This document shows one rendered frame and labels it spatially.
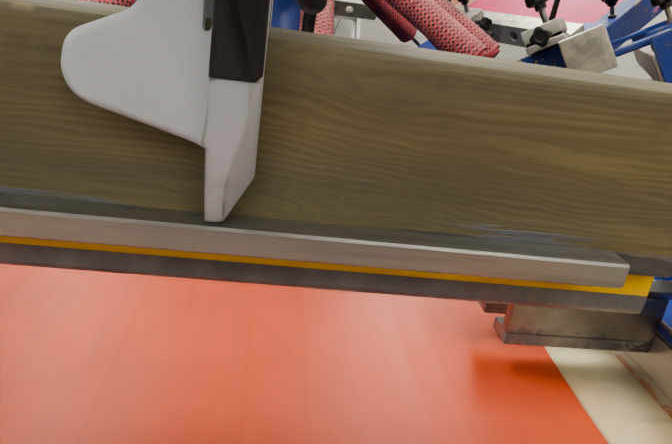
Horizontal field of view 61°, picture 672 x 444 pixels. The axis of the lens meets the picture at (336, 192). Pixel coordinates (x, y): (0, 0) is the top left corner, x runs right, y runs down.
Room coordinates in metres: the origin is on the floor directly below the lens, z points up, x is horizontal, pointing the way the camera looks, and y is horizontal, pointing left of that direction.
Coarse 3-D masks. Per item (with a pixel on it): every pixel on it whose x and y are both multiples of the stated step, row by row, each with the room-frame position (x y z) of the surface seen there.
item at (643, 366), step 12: (660, 348) 0.30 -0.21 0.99; (624, 360) 0.33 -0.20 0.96; (636, 360) 0.32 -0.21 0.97; (648, 360) 0.31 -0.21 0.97; (660, 360) 0.30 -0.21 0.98; (636, 372) 0.32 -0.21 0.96; (648, 372) 0.31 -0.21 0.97; (660, 372) 0.30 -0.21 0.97; (648, 384) 0.30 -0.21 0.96; (660, 384) 0.30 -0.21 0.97; (660, 396) 0.29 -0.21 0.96
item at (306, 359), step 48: (288, 288) 0.37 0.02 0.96; (240, 336) 0.30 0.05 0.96; (288, 336) 0.31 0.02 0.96; (336, 336) 0.32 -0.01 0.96; (384, 336) 0.32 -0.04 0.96; (432, 336) 0.33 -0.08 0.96; (480, 336) 0.34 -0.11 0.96; (240, 384) 0.26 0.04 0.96; (288, 384) 0.26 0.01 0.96; (336, 384) 0.27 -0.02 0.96; (384, 384) 0.27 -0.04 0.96; (432, 384) 0.28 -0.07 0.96; (480, 384) 0.29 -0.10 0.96; (528, 384) 0.29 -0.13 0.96; (240, 432) 0.22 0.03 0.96; (288, 432) 0.23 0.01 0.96; (336, 432) 0.23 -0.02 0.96; (384, 432) 0.24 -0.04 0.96; (432, 432) 0.24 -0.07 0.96; (480, 432) 0.25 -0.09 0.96; (528, 432) 0.25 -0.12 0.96; (576, 432) 0.26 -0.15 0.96
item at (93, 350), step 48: (0, 288) 0.32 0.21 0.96; (48, 288) 0.32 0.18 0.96; (96, 288) 0.33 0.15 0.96; (144, 288) 0.34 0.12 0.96; (192, 288) 0.35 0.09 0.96; (240, 288) 0.36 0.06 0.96; (0, 336) 0.27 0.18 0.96; (48, 336) 0.28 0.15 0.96; (96, 336) 0.28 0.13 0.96; (144, 336) 0.29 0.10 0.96; (192, 336) 0.29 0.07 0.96; (0, 384) 0.23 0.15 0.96; (48, 384) 0.24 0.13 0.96; (96, 384) 0.24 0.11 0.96; (144, 384) 0.25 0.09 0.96; (192, 384) 0.25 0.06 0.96; (0, 432) 0.20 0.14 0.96; (48, 432) 0.21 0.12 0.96; (96, 432) 0.21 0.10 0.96; (144, 432) 0.21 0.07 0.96; (192, 432) 0.22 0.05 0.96
